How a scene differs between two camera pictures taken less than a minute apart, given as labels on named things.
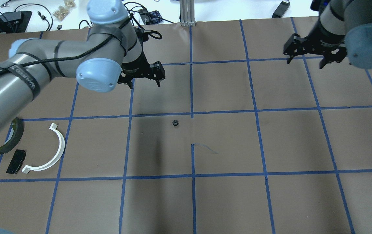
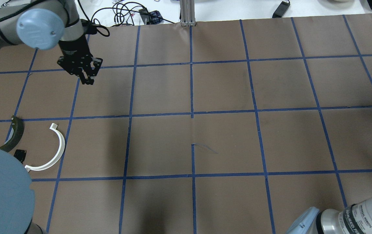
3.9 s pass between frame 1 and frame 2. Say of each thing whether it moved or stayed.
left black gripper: moved
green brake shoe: stayed
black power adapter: stayed
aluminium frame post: stayed
